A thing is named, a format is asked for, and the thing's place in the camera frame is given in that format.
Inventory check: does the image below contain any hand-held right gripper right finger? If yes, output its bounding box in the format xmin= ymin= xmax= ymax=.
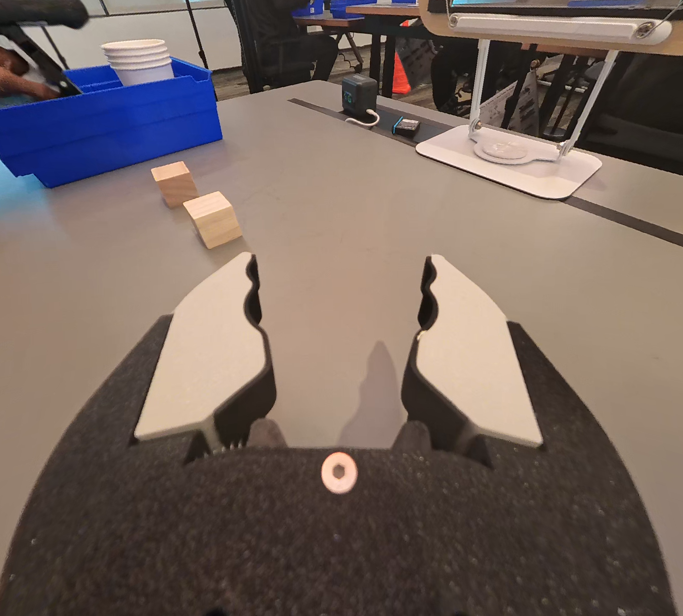
xmin=400 ymin=254 xmax=544 ymax=452

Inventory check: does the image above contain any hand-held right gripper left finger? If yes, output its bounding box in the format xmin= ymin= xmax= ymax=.
xmin=133 ymin=252 xmax=278 ymax=441

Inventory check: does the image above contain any wooden cube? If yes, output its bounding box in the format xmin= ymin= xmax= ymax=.
xmin=151 ymin=161 xmax=199 ymax=208
xmin=183 ymin=192 xmax=243 ymax=249

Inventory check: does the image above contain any person's left hand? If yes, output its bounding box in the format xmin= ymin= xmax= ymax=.
xmin=0 ymin=47 xmax=62 ymax=101

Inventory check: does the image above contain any white document stand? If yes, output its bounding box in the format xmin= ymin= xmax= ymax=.
xmin=415 ymin=0 xmax=683 ymax=200

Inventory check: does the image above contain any printed white bag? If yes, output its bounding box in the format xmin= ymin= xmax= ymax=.
xmin=479 ymin=71 xmax=541 ymax=136

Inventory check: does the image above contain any black charger box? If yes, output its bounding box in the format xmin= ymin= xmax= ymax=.
xmin=341 ymin=75 xmax=377 ymax=117

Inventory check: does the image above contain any orange traffic cone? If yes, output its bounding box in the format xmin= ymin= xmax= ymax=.
xmin=392 ymin=52 xmax=413 ymax=95

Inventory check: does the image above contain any wooden table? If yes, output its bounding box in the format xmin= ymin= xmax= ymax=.
xmin=292 ymin=3 xmax=428 ymax=97

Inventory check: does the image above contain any black table cable channel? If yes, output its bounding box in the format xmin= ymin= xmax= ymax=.
xmin=288 ymin=98 xmax=683 ymax=246

